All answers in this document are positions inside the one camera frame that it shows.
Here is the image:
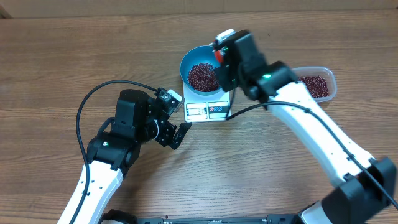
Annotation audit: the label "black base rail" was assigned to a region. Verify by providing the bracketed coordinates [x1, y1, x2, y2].
[98, 209, 303, 224]

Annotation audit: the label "orange measuring scoop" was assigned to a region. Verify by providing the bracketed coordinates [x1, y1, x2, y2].
[214, 49, 225, 65]

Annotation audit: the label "red beans in bowl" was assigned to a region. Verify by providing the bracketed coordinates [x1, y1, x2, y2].
[187, 63, 219, 92]

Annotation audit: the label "clear plastic container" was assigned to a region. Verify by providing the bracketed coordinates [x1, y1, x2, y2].
[292, 66, 338, 103]

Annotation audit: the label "blue metal bowl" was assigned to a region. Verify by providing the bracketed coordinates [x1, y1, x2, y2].
[180, 45, 222, 96]

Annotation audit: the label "white digital kitchen scale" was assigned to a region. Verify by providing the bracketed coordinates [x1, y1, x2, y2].
[183, 83, 231, 123]

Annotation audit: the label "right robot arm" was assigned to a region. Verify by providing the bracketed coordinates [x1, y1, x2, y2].
[211, 29, 397, 223]

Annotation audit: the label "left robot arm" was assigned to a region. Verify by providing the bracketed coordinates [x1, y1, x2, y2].
[59, 88, 191, 223]

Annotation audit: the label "red beans in container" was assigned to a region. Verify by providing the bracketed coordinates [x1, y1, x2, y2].
[299, 76, 329, 98]

